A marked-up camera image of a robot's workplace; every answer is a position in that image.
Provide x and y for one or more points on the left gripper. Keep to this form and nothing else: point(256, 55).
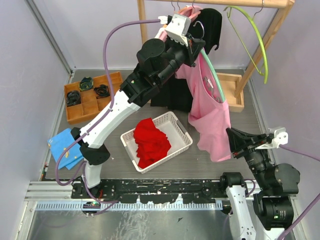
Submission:
point(194, 47)

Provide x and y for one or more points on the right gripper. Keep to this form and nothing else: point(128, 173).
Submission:
point(239, 139)

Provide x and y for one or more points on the mint green hanger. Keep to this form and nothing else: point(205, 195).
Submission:
point(210, 65)

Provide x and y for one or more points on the salmon pink hanger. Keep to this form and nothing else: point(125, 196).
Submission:
point(198, 8)

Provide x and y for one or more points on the black t shirt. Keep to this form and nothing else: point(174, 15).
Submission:
point(175, 94)

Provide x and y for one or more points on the red t shirt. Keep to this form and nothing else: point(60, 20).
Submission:
point(153, 144)

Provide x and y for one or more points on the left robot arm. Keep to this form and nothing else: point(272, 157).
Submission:
point(158, 60)

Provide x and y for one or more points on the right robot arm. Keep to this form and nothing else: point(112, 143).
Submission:
point(272, 206)

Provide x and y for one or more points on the light pink t shirt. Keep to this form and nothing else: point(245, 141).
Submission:
point(162, 35)

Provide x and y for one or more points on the orange hanger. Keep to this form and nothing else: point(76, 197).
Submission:
point(176, 6)

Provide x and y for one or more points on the wooden clothes rack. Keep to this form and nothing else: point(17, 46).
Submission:
point(233, 85)

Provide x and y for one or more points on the white perforated plastic basket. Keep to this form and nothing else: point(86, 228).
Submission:
point(169, 124)

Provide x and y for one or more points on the rolled black sock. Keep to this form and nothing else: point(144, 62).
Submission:
point(102, 91)

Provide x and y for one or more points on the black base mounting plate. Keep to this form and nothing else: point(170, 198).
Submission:
point(159, 191)

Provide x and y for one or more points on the rolled green sock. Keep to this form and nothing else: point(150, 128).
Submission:
point(86, 84)

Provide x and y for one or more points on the wooden compartment tray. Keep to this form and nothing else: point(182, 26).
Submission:
point(90, 105)

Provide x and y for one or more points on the rolled dark sock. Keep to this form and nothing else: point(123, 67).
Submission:
point(73, 98)

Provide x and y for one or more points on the blue folded cloth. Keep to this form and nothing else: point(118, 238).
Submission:
point(58, 143)

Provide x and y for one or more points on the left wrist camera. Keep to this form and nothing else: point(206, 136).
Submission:
point(176, 30)

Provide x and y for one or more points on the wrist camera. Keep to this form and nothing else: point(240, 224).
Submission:
point(278, 136)
point(176, 30)

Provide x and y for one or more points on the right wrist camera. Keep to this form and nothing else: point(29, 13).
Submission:
point(278, 136)

